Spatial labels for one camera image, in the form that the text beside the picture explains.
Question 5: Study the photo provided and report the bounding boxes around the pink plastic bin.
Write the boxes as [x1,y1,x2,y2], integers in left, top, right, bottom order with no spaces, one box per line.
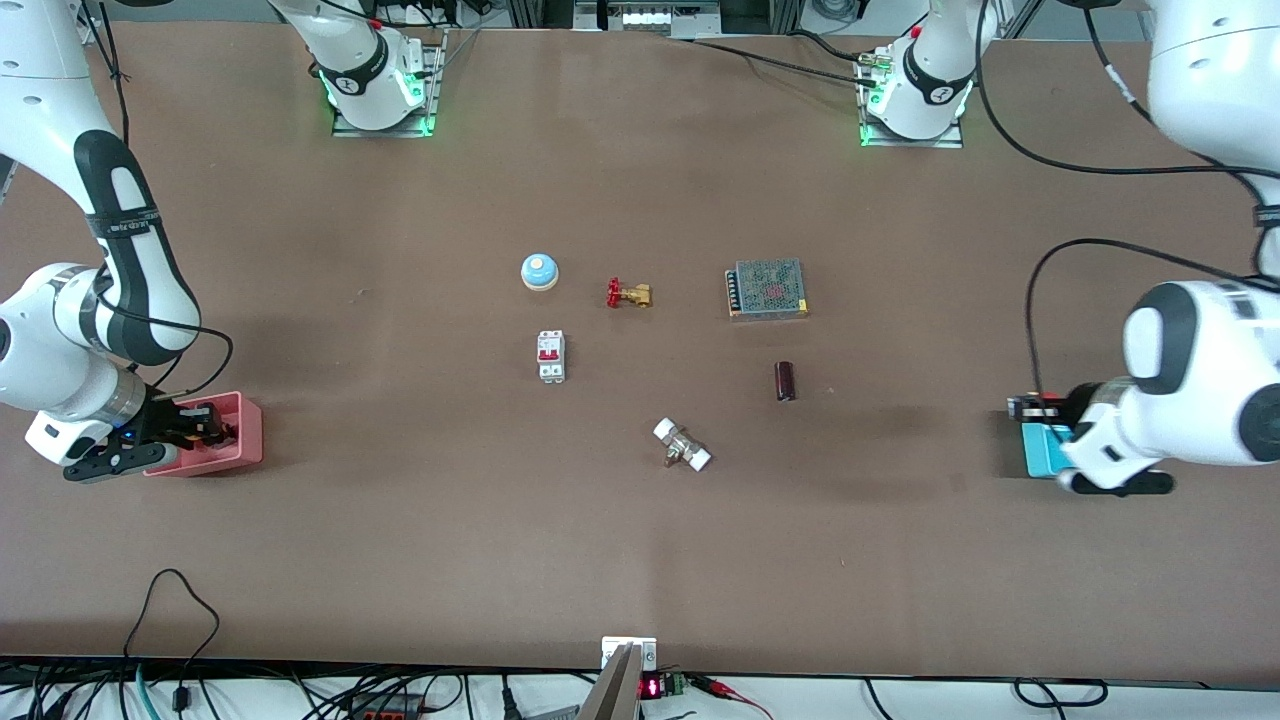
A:
[143,391,264,478]

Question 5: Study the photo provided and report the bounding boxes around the blue plastic bin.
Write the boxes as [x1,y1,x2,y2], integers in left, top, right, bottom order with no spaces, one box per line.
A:
[1020,422,1077,480]

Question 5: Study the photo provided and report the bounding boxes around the metal mesh power supply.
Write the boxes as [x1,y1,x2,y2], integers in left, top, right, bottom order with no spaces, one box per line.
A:
[726,258,810,321]

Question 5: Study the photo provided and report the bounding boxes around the silver valve white caps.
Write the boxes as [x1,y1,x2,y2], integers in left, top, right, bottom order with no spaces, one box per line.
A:
[652,417,713,473]

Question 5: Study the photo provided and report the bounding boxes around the red alligator clip lead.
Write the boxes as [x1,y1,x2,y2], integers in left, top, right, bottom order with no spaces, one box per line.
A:
[698,676,773,720]

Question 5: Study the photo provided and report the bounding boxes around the grey metal bar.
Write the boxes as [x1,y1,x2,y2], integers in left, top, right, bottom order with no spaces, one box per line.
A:
[577,643,643,720]

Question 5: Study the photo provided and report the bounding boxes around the white control box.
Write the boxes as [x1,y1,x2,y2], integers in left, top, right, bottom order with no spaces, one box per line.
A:
[574,0,723,39]

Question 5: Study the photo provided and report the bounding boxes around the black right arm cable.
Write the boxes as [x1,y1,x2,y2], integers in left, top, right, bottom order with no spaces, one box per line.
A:
[95,290,235,401]

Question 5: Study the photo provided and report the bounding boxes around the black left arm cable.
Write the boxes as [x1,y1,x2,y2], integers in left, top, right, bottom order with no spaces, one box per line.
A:
[1024,238,1280,397]

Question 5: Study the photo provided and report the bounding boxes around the black looped cable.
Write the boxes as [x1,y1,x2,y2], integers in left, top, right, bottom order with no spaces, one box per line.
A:
[122,569,221,691]

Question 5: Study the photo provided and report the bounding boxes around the long black arm base cable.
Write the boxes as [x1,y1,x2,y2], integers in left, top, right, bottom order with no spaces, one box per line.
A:
[974,40,1280,201]

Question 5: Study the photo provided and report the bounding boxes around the black coiled cable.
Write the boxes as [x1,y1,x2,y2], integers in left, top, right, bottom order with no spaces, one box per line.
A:
[1013,678,1110,710]

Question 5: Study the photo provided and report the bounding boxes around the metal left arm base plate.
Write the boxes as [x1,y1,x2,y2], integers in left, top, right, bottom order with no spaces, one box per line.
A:
[856,50,967,150]

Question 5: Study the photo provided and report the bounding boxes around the aluminium frame profile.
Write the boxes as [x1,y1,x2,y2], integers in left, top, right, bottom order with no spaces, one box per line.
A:
[998,0,1043,41]

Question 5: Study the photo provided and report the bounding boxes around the black table cable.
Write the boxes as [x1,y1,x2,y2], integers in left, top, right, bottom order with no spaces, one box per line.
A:
[688,38,867,87]
[788,28,873,67]

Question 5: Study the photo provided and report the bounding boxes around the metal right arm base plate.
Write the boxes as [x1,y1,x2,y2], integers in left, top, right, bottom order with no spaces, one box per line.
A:
[330,28,448,139]

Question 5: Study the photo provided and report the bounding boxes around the white mounting bracket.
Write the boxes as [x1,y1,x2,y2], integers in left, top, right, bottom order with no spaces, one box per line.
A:
[601,636,659,671]

